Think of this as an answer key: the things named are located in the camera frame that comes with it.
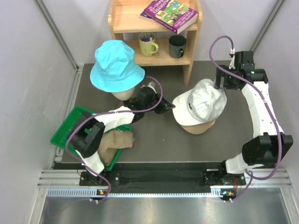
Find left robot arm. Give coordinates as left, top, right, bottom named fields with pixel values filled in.
left=65, top=86, right=175, bottom=185

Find dark green mug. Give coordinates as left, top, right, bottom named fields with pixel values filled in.
left=169, top=35, right=186, bottom=59

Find pens in mug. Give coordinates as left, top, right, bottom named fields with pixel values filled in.
left=140, top=32, right=154, bottom=42

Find green plastic tray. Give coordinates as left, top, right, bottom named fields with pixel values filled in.
left=50, top=106, right=132, bottom=171

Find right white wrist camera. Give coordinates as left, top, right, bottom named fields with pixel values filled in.
left=229, top=48, right=235, bottom=70

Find cream mannequin head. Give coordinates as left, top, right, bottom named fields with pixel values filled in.
left=112, top=87, right=135, bottom=101

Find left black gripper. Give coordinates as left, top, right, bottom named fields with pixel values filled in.
left=143, top=91, right=174, bottom=115

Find wooden shelf unit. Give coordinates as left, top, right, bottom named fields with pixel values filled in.
left=108, top=0, right=203, bottom=86

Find purple children's book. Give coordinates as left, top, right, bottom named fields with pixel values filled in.
left=143, top=0, right=199, bottom=34

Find yellow-green mug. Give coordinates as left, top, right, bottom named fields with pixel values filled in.
left=139, top=35, right=159, bottom=57

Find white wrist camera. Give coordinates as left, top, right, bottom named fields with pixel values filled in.
left=146, top=81, right=156, bottom=91
left=229, top=48, right=235, bottom=70

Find tan hat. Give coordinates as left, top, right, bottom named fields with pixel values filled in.
left=181, top=120, right=215, bottom=135

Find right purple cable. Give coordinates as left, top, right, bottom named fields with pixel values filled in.
left=209, top=35, right=285, bottom=201

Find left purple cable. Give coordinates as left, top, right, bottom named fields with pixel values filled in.
left=64, top=76, right=164, bottom=203

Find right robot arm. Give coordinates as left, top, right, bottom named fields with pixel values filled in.
left=215, top=49, right=293, bottom=185

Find brown hat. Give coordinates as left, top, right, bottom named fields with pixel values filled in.
left=97, top=130, right=135, bottom=166

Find purple cable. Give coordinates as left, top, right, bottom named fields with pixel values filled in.
left=64, top=76, right=164, bottom=203
left=209, top=35, right=285, bottom=201

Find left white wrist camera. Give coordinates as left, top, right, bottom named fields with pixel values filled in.
left=146, top=81, right=156, bottom=91

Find white hat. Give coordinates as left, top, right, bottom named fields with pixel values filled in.
left=172, top=78, right=227, bottom=126

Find cyan bucket hat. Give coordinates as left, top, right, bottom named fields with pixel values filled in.
left=90, top=40, right=145, bottom=93

